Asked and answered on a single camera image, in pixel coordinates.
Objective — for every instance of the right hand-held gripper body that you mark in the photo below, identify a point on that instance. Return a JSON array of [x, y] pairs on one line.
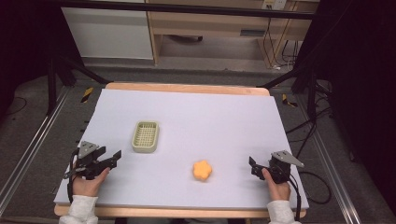
[[280, 169]]

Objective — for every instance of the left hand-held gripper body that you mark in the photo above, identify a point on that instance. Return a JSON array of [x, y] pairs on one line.
[[88, 165]]

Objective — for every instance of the person's right hand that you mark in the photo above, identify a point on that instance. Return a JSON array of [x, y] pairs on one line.
[[278, 188]]

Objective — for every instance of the person's left hand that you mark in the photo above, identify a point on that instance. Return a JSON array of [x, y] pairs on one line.
[[88, 186]]

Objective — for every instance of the green plastic soap dish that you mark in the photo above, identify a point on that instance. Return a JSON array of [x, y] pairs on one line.
[[145, 137]]

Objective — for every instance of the orange flower-shaped sponge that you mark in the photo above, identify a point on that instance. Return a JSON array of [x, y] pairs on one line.
[[202, 170]]

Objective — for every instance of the yellow black floor tape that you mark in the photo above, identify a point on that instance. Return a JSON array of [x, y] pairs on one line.
[[87, 94], [288, 101]]

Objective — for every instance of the white foam mat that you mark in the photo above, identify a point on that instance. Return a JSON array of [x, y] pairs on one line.
[[193, 130]]

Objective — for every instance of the black metal stand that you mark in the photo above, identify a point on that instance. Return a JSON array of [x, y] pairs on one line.
[[311, 90], [51, 87]]

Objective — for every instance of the wooden table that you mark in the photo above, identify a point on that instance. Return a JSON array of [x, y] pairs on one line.
[[186, 88]]

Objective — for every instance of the white cabinet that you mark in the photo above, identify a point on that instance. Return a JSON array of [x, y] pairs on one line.
[[107, 32]]

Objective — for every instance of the light wooden desk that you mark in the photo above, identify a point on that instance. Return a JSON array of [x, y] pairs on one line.
[[214, 25]]

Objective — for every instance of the white power strip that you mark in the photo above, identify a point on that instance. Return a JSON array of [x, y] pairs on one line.
[[274, 4]]

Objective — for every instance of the metal floor rail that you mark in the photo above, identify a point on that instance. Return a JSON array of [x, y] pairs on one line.
[[334, 174], [31, 149]]

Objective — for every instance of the black metal frame bar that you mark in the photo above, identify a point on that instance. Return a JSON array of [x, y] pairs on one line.
[[186, 8]]

